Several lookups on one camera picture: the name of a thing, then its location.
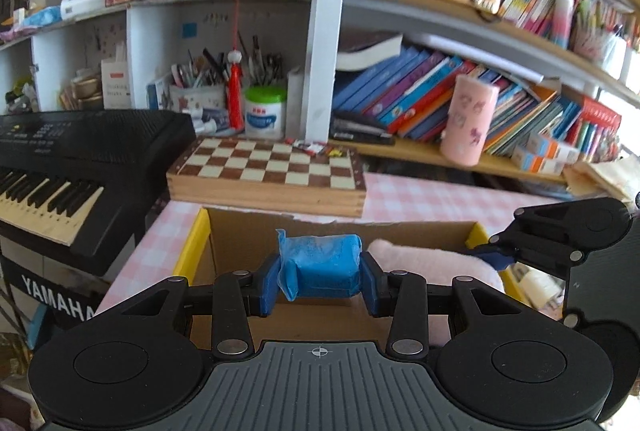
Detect white cup of coloured pens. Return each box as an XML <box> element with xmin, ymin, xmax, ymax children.
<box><xmin>572</xmin><ymin>0</ymin><xmax>631</xmax><ymax>77</ymax></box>

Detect white bookshelf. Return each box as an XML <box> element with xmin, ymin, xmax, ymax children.
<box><xmin>0</xmin><ymin>0</ymin><xmax>640</xmax><ymax>192</ymax></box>

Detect black electronic keyboard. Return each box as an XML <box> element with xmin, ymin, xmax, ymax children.
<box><xmin>0</xmin><ymin>110</ymin><xmax>197</xmax><ymax>277</ymax></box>

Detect row of colourful books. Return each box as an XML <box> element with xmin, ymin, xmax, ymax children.
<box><xmin>332</xmin><ymin>46</ymin><xmax>583</xmax><ymax>157</ymax></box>

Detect white jar with green lid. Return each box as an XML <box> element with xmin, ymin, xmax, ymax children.
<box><xmin>244</xmin><ymin>86</ymin><xmax>288</xmax><ymax>139</ymax></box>

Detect pink plush toy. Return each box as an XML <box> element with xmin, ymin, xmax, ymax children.
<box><xmin>367</xmin><ymin>238</ymin><xmax>506</xmax><ymax>349</ymax></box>

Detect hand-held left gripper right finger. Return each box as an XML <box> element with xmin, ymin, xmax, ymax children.
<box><xmin>359</xmin><ymin>254</ymin><xmax>531</xmax><ymax>358</ymax></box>

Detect cardboard box with yellow flaps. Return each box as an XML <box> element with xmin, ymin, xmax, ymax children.
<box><xmin>172</xmin><ymin>207</ymin><xmax>531</xmax><ymax>352</ymax></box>

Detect small colourful candy wrappers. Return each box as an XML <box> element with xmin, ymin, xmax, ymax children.
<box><xmin>292</xmin><ymin>138</ymin><xmax>346</xmax><ymax>159</ymax></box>

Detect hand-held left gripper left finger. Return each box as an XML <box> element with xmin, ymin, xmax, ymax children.
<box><xmin>107</xmin><ymin>253</ymin><xmax>284</xmax><ymax>360</ymax></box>

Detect pink checked desktop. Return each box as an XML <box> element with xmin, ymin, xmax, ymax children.
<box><xmin>97</xmin><ymin>171</ymin><xmax>576</xmax><ymax>312</ymax></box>

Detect black notebook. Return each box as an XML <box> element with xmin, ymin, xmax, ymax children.
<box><xmin>330</xmin><ymin>111</ymin><xmax>396</xmax><ymax>146</ymax></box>

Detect pastel striped bottle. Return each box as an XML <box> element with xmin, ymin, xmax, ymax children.
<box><xmin>550</xmin><ymin>0</ymin><xmax>576</xmax><ymax>49</ymax></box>

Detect pink cylinder cup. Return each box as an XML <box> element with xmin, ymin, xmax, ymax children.
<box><xmin>440</xmin><ymin>75</ymin><xmax>500</xmax><ymax>167</ymax></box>

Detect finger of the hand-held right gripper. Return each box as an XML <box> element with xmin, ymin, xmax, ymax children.
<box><xmin>470</xmin><ymin>197</ymin><xmax>632</xmax><ymax>282</ymax></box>

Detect white pen holder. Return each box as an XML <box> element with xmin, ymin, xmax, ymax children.
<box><xmin>169</xmin><ymin>84</ymin><xmax>228</xmax><ymax>112</ymax></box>

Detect wooden chessboard box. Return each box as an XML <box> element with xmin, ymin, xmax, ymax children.
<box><xmin>166</xmin><ymin>136</ymin><xmax>367</xmax><ymax>218</ymax></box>

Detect orange and white box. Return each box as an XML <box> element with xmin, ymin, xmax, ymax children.
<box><xmin>512</xmin><ymin>145</ymin><xmax>566</xmax><ymax>176</ymax></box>
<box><xmin>530</xmin><ymin>131</ymin><xmax>581</xmax><ymax>162</ymax></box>

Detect pile of papers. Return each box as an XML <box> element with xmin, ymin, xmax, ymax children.
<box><xmin>562</xmin><ymin>158</ymin><xmax>640</xmax><ymax>202</ymax></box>

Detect blue and white box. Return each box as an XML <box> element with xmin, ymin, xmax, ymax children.
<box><xmin>146</xmin><ymin>76</ymin><xmax>173</xmax><ymax>112</ymax></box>

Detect white box with red label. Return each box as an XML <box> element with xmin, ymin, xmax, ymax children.
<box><xmin>100</xmin><ymin>44</ymin><xmax>133</xmax><ymax>109</ymax></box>

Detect thick white book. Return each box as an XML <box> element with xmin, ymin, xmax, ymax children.
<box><xmin>336</xmin><ymin>34</ymin><xmax>405</xmax><ymax>72</ymax></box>

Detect red boxed book set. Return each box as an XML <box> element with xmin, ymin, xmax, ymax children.
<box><xmin>575</xmin><ymin>96</ymin><xmax>623</xmax><ymax>162</ymax></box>

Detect blue tissue packet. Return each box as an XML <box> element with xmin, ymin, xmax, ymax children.
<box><xmin>276</xmin><ymin>228</ymin><xmax>363</xmax><ymax>303</ymax></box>

